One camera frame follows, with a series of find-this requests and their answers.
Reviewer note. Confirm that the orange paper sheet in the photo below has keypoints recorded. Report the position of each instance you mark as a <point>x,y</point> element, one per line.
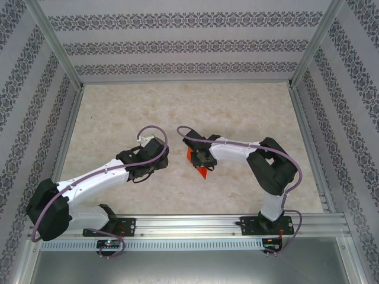
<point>203,174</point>

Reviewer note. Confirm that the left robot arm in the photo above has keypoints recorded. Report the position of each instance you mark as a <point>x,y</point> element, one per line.
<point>94,180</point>

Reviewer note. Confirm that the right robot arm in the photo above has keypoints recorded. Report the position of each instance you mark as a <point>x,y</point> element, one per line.
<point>275,171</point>

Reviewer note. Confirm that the grey metal sheet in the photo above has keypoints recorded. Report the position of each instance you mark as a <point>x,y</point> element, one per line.
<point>189,266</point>

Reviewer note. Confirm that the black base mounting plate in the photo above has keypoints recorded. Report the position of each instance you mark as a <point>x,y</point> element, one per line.
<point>250,226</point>
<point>130,226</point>

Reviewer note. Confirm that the small circuit board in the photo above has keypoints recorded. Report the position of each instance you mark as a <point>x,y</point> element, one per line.
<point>108,243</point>
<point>271,242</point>

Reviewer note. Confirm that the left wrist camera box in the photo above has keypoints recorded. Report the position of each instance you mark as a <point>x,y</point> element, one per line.
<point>154,148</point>

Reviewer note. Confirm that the aluminium mounting rail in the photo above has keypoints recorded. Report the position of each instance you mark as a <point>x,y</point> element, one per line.
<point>189,225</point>

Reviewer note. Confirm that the aluminium table side rail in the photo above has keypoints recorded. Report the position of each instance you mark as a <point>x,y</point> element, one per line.
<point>306,133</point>
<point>67,133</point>

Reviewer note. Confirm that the thin aluminium wall beam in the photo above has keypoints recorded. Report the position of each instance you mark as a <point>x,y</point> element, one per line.
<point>186,81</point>

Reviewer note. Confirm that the aluminium frame post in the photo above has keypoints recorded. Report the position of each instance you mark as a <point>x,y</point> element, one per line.
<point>53,38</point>
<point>318,38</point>

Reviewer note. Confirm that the aluminium frame beam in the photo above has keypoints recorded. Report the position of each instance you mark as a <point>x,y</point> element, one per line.
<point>28,260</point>
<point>352,260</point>

